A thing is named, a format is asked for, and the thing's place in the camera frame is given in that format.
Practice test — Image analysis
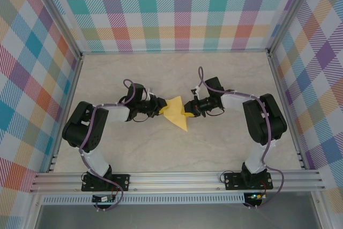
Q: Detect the yellow cloth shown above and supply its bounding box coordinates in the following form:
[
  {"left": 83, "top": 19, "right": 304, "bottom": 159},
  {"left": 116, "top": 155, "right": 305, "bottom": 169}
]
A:
[{"left": 162, "top": 95, "right": 189, "bottom": 132}]

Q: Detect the grey metal panel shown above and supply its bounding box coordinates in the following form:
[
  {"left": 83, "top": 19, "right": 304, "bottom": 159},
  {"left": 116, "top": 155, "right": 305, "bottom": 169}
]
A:
[{"left": 34, "top": 204, "right": 322, "bottom": 229}]

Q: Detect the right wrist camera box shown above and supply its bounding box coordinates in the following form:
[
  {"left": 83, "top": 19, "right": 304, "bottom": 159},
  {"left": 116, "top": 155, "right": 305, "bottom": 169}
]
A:
[{"left": 190, "top": 86, "right": 201, "bottom": 101}]

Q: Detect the thin aluminium cross rail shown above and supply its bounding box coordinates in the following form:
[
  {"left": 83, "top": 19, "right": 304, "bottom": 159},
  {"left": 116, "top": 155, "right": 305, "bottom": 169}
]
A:
[{"left": 80, "top": 49, "right": 270, "bottom": 55}]

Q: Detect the wide aluminium frame rail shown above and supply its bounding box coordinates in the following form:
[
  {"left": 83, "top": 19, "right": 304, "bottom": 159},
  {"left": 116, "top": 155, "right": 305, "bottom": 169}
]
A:
[{"left": 29, "top": 170, "right": 326, "bottom": 194}]

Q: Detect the left aluminium side rail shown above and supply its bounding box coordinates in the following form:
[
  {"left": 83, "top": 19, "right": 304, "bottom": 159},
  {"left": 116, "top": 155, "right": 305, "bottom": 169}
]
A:
[{"left": 48, "top": 54, "right": 84, "bottom": 172}]

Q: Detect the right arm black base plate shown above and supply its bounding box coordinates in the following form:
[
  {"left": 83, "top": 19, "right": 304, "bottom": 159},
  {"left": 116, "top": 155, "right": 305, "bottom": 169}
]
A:
[{"left": 223, "top": 171, "right": 273, "bottom": 191}]

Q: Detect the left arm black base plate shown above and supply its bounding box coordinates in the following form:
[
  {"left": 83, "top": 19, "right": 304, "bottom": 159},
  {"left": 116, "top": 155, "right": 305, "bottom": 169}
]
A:
[{"left": 81, "top": 173, "right": 131, "bottom": 193}]

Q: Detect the perforated grey cable tray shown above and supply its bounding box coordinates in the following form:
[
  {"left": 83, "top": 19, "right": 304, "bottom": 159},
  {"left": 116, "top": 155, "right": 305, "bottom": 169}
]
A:
[{"left": 41, "top": 193, "right": 246, "bottom": 205}]

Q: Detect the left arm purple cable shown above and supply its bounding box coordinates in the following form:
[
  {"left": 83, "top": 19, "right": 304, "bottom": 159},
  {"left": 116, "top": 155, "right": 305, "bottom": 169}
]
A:
[{"left": 79, "top": 78, "right": 151, "bottom": 212}]

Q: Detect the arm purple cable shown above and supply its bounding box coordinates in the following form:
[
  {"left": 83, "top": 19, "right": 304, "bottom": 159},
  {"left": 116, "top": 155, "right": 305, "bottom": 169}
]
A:
[
  {"left": 79, "top": 78, "right": 151, "bottom": 212},
  {"left": 197, "top": 66, "right": 285, "bottom": 210}
]

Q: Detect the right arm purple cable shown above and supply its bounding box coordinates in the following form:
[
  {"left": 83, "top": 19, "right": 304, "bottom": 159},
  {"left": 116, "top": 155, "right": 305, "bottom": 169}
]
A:
[{"left": 197, "top": 66, "right": 285, "bottom": 210}]

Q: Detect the right aluminium corner post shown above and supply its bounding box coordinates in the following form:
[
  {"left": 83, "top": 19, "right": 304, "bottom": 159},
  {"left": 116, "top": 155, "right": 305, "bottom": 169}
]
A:
[{"left": 267, "top": 0, "right": 318, "bottom": 55}]

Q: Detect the aluminium corner post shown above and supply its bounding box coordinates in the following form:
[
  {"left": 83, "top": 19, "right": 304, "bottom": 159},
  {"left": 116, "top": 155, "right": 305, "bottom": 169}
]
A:
[
  {"left": 31, "top": 0, "right": 84, "bottom": 60},
  {"left": 267, "top": 0, "right": 318, "bottom": 55}
]

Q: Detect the left aluminium corner post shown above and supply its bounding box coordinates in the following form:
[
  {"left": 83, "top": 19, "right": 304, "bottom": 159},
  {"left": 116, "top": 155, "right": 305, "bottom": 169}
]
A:
[{"left": 31, "top": 0, "right": 84, "bottom": 60}]

